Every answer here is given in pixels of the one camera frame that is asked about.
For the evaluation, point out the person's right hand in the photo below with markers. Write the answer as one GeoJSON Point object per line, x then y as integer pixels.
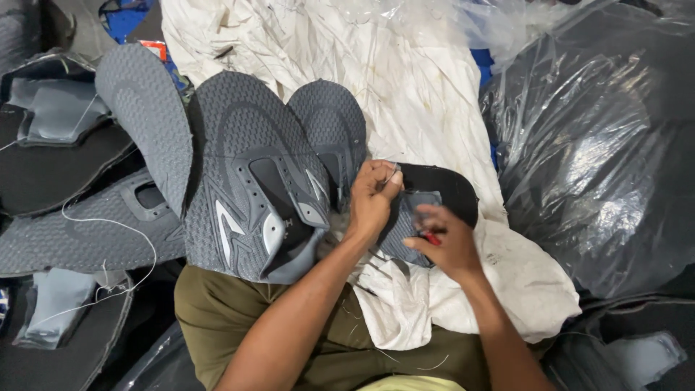
{"type": "Point", "coordinates": [453, 247]}

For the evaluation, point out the person's left hand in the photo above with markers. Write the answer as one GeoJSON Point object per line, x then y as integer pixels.
{"type": "Point", "coordinates": [369, 201]}

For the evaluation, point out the person's left fingers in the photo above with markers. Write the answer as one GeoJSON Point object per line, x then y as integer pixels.
{"type": "Point", "coordinates": [384, 182]}

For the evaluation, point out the grey shoe black lining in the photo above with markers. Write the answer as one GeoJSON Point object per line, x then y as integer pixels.
{"type": "Point", "coordinates": [450, 187]}

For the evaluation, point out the red thread cutter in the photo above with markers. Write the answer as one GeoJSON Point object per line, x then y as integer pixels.
{"type": "Point", "coordinates": [433, 238]}

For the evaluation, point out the grey mesh shoe upper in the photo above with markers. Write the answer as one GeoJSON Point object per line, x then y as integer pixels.
{"type": "Point", "coordinates": [81, 233]}
{"type": "Point", "coordinates": [144, 114]}
{"type": "Point", "coordinates": [331, 119]}

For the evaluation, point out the white woven sack cloth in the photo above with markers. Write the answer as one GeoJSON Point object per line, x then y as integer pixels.
{"type": "Point", "coordinates": [423, 98]}

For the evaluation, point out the grey shoe upper silver accents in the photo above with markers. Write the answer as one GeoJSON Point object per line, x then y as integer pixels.
{"type": "Point", "coordinates": [250, 184]}

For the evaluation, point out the pale yellow shirt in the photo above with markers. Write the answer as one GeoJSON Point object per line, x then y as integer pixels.
{"type": "Point", "coordinates": [412, 383]}

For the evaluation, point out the olive green trousers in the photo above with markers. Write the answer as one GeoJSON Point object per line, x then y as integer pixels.
{"type": "Point", "coordinates": [228, 320]}

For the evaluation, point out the clear plastic bag of uppers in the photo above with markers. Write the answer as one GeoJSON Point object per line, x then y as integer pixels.
{"type": "Point", "coordinates": [597, 163]}

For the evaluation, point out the loose white thread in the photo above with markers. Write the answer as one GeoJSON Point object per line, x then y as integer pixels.
{"type": "Point", "coordinates": [147, 241]}

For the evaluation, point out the red and white label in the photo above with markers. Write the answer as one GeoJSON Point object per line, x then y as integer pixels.
{"type": "Point", "coordinates": [155, 49]}

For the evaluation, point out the black lined shoe upper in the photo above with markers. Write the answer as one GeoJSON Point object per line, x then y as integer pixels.
{"type": "Point", "coordinates": [49, 163]}
{"type": "Point", "coordinates": [619, 347]}
{"type": "Point", "coordinates": [59, 336]}

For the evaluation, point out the clear plastic sheet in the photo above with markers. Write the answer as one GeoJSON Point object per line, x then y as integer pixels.
{"type": "Point", "coordinates": [157, 361]}

